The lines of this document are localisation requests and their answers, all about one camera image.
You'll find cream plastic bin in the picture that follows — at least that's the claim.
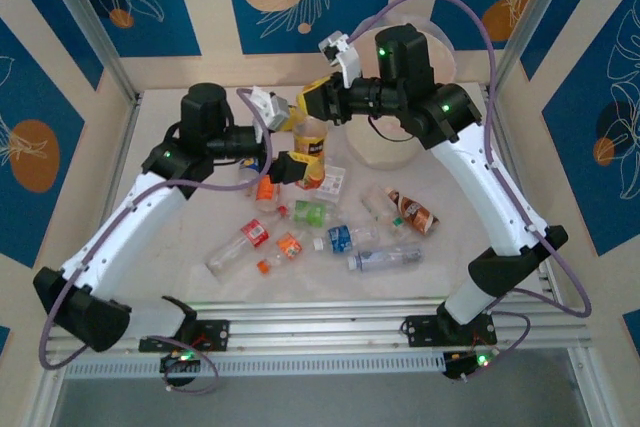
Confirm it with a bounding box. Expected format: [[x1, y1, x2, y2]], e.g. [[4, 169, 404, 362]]
[[344, 11, 459, 171]]

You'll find clear green cap bottle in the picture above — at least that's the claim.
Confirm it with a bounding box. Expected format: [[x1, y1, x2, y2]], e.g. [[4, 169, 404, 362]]
[[360, 185, 407, 241]]

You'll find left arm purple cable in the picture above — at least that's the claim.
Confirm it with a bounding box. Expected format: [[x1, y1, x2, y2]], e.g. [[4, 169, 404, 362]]
[[38, 88, 274, 396]]

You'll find white slotted cable duct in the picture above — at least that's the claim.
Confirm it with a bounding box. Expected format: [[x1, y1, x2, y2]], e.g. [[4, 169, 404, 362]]
[[62, 354, 449, 379]]

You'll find blue label white cap bottle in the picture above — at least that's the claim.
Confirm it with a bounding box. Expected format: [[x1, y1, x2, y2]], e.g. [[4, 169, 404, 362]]
[[313, 223, 381, 254]]

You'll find black controller board green light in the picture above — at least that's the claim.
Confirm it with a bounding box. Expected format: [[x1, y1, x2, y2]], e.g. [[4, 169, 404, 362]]
[[159, 344, 201, 388], [442, 349, 501, 381]]

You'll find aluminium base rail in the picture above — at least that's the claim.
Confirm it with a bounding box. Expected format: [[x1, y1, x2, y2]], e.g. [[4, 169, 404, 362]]
[[42, 296, 594, 361]]

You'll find brown coffee bottle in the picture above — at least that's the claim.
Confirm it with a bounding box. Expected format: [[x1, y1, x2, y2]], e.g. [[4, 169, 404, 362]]
[[384, 186, 440, 236]]

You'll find small orange cap bottle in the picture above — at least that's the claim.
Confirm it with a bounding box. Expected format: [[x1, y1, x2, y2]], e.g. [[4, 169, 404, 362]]
[[256, 230, 305, 276]]

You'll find yellow label amber juice bottle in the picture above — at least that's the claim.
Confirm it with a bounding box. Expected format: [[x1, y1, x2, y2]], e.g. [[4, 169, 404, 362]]
[[291, 115, 332, 192]]

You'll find green label clear bottle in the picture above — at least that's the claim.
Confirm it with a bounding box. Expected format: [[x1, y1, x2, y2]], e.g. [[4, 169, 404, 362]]
[[288, 199, 346, 227]]

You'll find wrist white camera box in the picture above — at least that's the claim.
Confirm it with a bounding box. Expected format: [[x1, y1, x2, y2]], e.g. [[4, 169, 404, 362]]
[[248, 86, 292, 132], [318, 31, 362, 89]]

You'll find aluminium side rail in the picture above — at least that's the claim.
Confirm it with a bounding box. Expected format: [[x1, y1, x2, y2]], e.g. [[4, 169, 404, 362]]
[[482, 86, 564, 308], [72, 99, 141, 318]]

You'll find orange label clear bottle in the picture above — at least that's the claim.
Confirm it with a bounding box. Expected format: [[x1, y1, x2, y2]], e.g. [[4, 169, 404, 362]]
[[253, 174, 290, 217]]

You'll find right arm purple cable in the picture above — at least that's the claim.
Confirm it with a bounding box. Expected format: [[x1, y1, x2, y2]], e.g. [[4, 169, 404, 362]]
[[347, 0, 594, 383]]

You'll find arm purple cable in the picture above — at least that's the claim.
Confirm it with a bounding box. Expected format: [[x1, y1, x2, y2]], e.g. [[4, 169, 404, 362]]
[[38, 88, 274, 396], [347, 0, 594, 383]]

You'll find square clear white label bottle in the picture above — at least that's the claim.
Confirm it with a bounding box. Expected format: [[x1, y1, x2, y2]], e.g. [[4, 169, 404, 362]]
[[312, 156, 349, 201]]

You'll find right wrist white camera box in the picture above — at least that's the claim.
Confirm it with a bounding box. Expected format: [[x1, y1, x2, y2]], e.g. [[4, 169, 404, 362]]
[[318, 31, 362, 89]]

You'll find clear pale blue cap bottle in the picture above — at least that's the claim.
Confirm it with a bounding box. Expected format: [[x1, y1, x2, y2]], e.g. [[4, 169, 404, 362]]
[[347, 242, 425, 273]]

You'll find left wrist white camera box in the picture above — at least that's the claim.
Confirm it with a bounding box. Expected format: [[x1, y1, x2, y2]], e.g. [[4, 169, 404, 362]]
[[248, 86, 292, 132]]

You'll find aluminium frame post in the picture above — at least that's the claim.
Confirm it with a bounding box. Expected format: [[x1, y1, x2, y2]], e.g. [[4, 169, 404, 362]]
[[34, 0, 141, 103], [492, 0, 576, 96]]

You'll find clear plastic bin liner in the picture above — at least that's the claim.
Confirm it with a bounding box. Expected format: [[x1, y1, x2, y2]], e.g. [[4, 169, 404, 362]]
[[414, 11, 459, 83]]

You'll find red label clear bottle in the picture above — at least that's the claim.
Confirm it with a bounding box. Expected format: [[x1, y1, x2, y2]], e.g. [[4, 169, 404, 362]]
[[206, 218, 272, 274]]

